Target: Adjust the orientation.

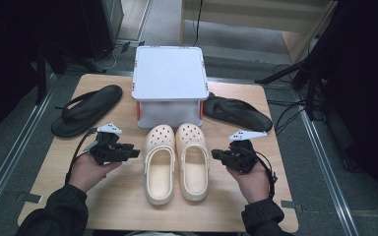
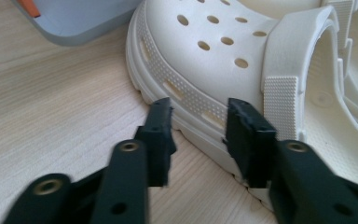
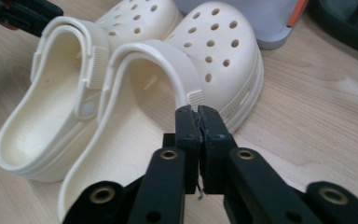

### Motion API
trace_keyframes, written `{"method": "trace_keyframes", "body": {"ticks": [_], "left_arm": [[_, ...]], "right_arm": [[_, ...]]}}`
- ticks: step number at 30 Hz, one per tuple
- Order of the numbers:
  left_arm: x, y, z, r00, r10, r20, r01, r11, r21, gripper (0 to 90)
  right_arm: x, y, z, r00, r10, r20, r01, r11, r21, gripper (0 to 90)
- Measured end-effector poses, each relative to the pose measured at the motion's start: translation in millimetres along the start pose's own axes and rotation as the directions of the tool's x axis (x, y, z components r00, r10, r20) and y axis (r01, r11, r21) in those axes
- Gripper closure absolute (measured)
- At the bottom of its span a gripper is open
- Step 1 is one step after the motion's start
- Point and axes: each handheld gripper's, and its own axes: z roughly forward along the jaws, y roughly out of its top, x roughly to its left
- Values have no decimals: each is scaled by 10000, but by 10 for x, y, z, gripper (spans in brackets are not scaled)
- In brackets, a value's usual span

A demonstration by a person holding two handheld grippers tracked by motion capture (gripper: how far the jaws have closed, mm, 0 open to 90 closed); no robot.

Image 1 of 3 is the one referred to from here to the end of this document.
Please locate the grey tape strip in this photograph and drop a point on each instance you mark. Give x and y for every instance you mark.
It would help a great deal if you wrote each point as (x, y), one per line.
(29, 197)
(290, 205)

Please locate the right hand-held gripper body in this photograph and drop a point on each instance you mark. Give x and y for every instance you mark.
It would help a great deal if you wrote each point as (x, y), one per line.
(242, 157)

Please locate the black metal stand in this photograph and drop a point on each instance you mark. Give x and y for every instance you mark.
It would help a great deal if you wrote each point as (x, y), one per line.
(41, 75)

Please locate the person's right hand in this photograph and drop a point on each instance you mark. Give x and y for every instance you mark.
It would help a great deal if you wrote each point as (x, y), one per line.
(254, 185)

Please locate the cream clog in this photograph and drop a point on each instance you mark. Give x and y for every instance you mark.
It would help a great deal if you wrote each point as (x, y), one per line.
(193, 173)
(159, 177)

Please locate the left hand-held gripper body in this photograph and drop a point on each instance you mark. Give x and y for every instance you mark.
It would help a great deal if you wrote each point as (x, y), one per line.
(106, 150)

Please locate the black tripod stand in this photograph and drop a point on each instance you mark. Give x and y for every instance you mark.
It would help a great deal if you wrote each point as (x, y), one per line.
(311, 85)

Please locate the white shoe rack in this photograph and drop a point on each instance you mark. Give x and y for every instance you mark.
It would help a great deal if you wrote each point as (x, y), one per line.
(169, 72)

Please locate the metal floor rail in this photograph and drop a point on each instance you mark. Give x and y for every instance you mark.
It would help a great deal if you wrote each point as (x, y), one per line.
(13, 154)
(328, 183)

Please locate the black flip-flop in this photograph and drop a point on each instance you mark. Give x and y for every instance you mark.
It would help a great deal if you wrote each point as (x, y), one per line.
(88, 111)
(239, 113)

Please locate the dark cabinet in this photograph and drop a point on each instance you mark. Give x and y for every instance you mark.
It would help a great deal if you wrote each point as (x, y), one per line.
(95, 26)

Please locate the person's left hand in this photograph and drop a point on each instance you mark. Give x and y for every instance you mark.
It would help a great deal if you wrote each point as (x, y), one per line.
(85, 172)

